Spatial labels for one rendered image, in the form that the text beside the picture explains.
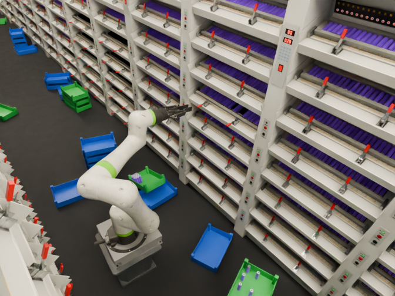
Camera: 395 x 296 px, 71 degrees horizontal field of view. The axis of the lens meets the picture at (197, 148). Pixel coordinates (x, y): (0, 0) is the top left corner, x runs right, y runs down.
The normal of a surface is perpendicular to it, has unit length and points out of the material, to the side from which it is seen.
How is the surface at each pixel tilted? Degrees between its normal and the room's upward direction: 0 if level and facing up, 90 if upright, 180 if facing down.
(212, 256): 0
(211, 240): 0
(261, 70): 21
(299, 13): 90
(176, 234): 0
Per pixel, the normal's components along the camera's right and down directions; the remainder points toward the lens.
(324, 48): -0.22, -0.57
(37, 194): 0.05, -0.76
